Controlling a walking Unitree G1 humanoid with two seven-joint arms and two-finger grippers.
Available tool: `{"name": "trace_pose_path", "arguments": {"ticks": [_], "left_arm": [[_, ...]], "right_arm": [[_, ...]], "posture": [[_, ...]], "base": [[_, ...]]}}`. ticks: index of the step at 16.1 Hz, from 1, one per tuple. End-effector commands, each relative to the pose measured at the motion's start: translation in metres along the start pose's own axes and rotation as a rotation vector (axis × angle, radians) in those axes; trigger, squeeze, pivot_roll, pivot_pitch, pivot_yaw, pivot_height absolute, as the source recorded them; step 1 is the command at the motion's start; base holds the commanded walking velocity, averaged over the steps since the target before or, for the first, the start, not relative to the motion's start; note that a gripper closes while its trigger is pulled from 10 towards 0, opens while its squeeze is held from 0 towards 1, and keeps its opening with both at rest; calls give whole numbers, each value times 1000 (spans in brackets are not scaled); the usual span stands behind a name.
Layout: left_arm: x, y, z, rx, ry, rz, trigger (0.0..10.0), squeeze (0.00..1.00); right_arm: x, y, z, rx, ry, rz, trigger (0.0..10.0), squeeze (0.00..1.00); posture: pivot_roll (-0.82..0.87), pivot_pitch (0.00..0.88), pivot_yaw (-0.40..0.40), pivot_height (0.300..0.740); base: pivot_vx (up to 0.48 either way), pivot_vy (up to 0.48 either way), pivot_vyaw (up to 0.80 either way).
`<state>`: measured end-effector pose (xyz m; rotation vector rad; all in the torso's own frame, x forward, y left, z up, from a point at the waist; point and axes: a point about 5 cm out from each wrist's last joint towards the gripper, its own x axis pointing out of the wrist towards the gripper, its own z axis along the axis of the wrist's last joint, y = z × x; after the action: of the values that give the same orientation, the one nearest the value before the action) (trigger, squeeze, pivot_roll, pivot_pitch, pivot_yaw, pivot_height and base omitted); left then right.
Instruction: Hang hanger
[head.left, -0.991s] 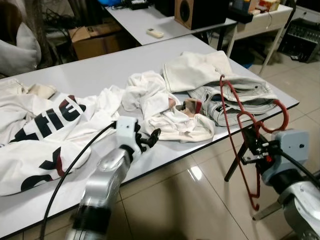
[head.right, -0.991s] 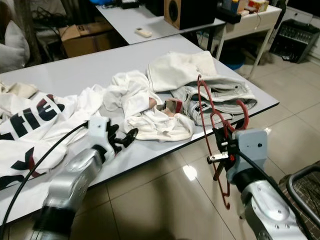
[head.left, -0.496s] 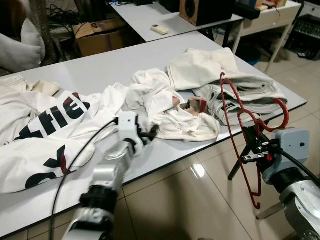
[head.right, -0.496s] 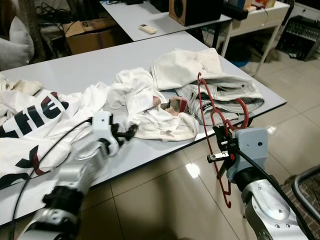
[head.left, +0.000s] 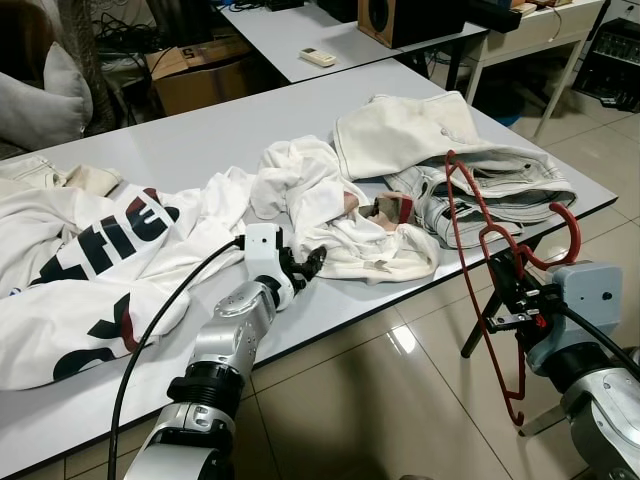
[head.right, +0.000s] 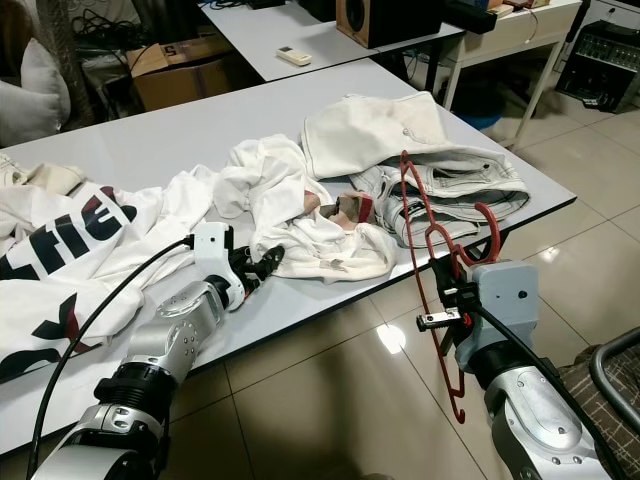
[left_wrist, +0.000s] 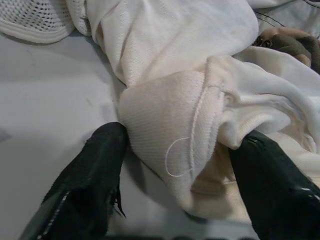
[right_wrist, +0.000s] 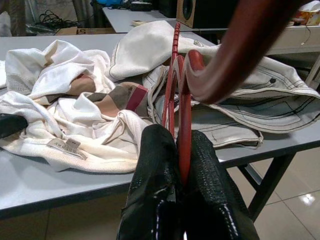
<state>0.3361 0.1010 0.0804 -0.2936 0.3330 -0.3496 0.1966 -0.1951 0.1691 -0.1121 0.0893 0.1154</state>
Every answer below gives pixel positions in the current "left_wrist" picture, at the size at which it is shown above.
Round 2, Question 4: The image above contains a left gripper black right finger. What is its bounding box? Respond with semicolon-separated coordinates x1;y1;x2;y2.
228;131;320;240

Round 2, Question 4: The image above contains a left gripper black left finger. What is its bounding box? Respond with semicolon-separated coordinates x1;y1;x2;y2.
21;121;130;240

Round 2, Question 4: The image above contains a white knit garment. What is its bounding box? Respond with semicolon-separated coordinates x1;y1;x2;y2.
83;0;320;227

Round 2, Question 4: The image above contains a beige brown cloth piece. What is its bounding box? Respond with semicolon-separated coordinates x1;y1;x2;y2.
254;26;320;68

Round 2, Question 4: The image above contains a white mesh garment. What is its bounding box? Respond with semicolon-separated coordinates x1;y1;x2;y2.
0;0;92;45

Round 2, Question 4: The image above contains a white cloth with dark seam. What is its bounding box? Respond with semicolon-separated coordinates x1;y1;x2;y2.
249;0;320;35

